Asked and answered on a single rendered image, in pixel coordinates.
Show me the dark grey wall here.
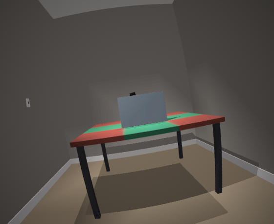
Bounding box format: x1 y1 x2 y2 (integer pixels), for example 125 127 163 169
117 91 167 128

